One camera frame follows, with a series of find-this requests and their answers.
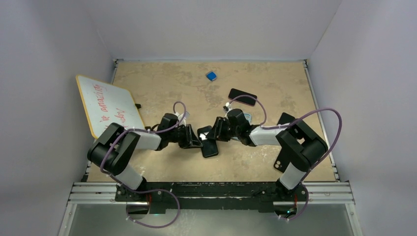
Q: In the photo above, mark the blue eraser block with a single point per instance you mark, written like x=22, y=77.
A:
x=211, y=76

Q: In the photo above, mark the black phone near top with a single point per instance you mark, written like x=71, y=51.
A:
x=242, y=97

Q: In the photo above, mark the black phone with camera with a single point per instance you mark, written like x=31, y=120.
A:
x=209, y=148

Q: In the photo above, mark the aluminium frame rail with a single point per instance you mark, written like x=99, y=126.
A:
x=320, y=193

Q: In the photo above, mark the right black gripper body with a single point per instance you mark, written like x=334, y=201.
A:
x=227, y=131

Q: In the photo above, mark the light blue phone case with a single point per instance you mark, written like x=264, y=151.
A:
x=248, y=117

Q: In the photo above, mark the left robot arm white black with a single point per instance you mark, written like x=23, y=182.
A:
x=112, y=151

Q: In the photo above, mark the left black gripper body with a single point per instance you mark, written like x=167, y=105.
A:
x=178, y=136

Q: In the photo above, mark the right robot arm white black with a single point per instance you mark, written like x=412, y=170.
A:
x=301, y=146

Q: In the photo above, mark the black phone case right edge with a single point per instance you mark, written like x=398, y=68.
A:
x=282, y=161

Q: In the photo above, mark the white whiteboard yellow frame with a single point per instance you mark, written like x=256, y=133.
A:
x=105, y=103

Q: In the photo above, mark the black phone right side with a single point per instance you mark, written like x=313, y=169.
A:
x=285, y=118

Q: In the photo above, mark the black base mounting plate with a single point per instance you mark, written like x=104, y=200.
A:
x=259, y=196

